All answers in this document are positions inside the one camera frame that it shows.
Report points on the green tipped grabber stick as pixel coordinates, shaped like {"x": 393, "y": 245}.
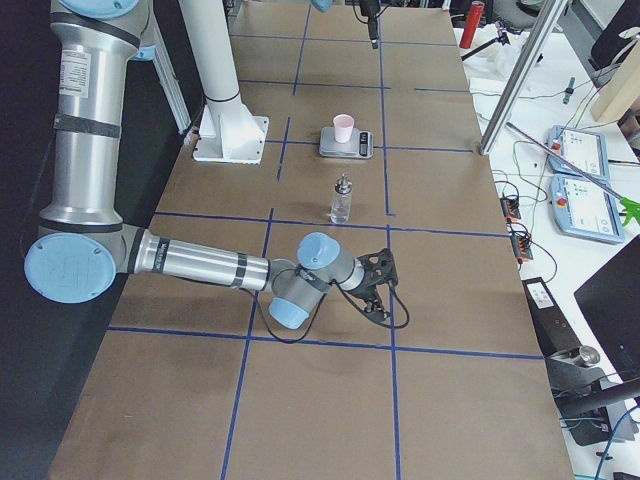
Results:
{"x": 631, "y": 207}

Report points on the black monitor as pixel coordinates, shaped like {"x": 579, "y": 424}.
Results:
{"x": 609, "y": 302}

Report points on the teach pendant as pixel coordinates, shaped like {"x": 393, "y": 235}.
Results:
{"x": 583, "y": 210}
{"x": 583, "y": 149}

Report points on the red cylinder bottle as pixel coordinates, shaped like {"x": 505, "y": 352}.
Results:
{"x": 473, "y": 17}

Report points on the upper orange connector block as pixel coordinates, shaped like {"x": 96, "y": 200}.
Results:
{"x": 510, "y": 208}

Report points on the silver digital kitchen scale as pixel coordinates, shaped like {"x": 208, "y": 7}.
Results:
{"x": 359, "y": 146}

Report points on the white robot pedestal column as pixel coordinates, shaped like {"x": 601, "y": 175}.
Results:
{"x": 228, "y": 132}

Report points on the aluminium frame post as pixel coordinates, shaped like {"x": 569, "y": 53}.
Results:
{"x": 544, "y": 25}

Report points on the clear glass sauce bottle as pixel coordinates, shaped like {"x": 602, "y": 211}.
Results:
{"x": 342, "y": 199}

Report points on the pink plastic cup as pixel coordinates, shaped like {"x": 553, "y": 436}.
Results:
{"x": 343, "y": 125}

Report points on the orange connector block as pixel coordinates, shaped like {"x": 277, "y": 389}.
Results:
{"x": 510, "y": 208}
{"x": 521, "y": 245}

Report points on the black box with label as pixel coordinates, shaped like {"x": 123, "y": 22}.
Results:
{"x": 553, "y": 331}

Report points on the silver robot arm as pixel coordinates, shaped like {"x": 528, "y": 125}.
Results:
{"x": 83, "y": 243}

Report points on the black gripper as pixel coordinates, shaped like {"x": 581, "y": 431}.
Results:
{"x": 366, "y": 290}
{"x": 371, "y": 15}

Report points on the lower teach pendant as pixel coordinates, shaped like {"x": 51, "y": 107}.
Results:
{"x": 583, "y": 210}

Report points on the upper teach pendant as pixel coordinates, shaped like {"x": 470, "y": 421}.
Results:
{"x": 583, "y": 149}

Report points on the wooden board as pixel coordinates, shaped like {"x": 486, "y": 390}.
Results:
{"x": 623, "y": 88}

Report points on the black clamp stand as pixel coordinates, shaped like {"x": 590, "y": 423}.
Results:
{"x": 591, "y": 402}

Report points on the lower orange connector block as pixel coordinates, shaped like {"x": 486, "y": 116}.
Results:
{"x": 521, "y": 245}

